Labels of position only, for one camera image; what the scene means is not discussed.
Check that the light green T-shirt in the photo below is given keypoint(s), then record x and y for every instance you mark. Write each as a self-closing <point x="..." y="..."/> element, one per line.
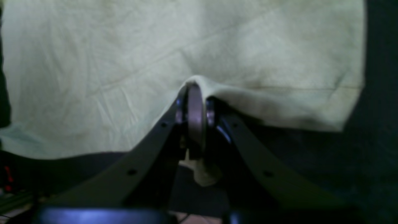
<point x="90" y="76"/>

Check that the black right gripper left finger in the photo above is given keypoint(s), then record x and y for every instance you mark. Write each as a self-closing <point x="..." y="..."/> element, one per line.
<point x="144" y="177"/>

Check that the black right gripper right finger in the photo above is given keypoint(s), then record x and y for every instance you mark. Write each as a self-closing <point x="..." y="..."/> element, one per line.
<point x="255" y="180"/>

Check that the black table cloth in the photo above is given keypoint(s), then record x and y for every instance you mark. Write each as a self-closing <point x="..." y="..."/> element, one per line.
<point x="357" y="164"/>

